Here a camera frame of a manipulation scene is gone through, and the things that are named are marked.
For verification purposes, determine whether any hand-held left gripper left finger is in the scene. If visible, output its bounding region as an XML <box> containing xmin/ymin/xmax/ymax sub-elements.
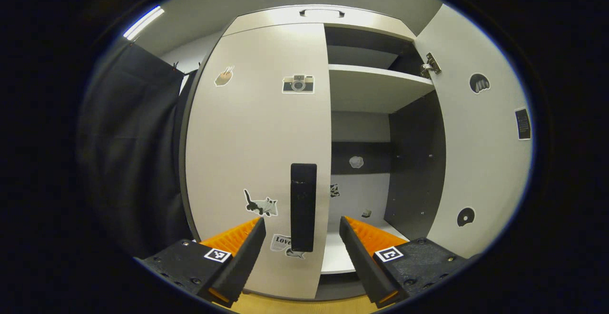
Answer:
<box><xmin>136</xmin><ymin>216</ymin><xmax>268</xmax><ymax>307</ymax></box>

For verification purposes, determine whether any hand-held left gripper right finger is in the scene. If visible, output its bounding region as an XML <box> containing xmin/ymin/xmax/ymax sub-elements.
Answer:
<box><xmin>339</xmin><ymin>216</ymin><xmax>479</xmax><ymax>309</ymax></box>

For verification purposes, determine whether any black door handle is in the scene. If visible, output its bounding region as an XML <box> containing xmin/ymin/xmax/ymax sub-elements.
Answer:
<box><xmin>290</xmin><ymin>163</ymin><xmax>318</xmax><ymax>253</ymax></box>

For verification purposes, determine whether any beige double-door shoe cabinet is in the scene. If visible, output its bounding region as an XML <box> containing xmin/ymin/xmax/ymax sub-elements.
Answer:
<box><xmin>178</xmin><ymin>4</ymin><xmax>448</xmax><ymax>301</ymax></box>

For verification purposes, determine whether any beige shoe cabinet door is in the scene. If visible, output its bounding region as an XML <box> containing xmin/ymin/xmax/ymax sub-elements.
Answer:
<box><xmin>413</xmin><ymin>4</ymin><xmax>533</xmax><ymax>259</ymax></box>
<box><xmin>185</xmin><ymin>23</ymin><xmax>332</xmax><ymax>300</ymax></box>

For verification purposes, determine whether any white cabinet shelf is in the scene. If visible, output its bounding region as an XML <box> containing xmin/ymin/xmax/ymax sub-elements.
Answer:
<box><xmin>328</xmin><ymin>64</ymin><xmax>436</xmax><ymax>114</ymax></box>
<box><xmin>321</xmin><ymin>221</ymin><xmax>410</xmax><ymax>275</ymax></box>

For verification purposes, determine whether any metal door hinge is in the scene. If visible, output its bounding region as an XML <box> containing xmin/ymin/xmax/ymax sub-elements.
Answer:
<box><xmin>420</xmin><ymin>52</ymin><xmax>442</xmax><ymax>79</ymax></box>

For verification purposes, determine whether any beige cabinet drawer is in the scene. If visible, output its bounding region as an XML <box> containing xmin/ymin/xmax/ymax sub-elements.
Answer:
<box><xmin>223</xmin><ymin>5</ymin><xmax>417</xmax><ymax>42</ymax></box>

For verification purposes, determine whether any black backdrop cloth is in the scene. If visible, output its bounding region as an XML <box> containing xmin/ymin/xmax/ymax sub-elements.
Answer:
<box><xmin>79</xmin><ymin>38</ymin><xmax>198</xmax><ymax>260</ymax></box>

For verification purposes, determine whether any ceiling light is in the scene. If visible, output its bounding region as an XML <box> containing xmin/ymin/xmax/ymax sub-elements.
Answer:
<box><xmin>123</xmin><ymin>6</ymin><xmax>165</xmax><ymax>41</ymax></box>

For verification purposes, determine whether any black drawer handle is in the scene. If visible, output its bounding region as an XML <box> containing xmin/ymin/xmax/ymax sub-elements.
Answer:
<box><xmin>299</xmin><ymin>9</ymin><xmax>345</xmax><ymax>19</ymax></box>

